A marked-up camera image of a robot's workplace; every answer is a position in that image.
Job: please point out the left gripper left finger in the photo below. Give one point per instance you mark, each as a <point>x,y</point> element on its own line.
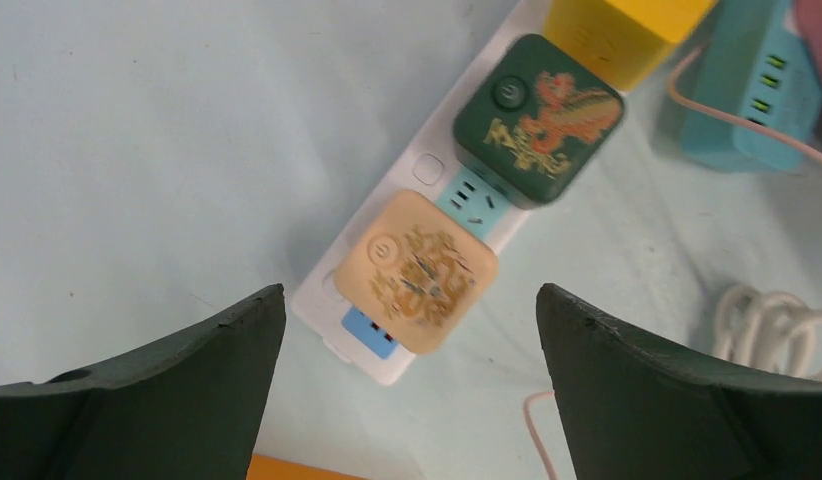
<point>186,406</point>

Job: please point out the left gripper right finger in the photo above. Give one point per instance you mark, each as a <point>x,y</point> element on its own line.
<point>635,405</point>

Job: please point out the orange power strip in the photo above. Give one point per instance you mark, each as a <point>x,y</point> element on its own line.
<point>268,468</point>

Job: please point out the beige cube plug adapter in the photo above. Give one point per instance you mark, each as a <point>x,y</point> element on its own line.
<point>415,272</point>

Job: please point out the dark green plug adapter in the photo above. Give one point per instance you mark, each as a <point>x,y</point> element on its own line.
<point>535,122</point>

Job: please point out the white multicolour power strip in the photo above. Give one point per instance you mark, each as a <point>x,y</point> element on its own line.
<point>428,165</point>

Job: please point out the yellow cube plug adapter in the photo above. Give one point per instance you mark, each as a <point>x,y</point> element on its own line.
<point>622,41</point>

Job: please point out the blue power strip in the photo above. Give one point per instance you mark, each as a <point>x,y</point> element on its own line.
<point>756,67</point>

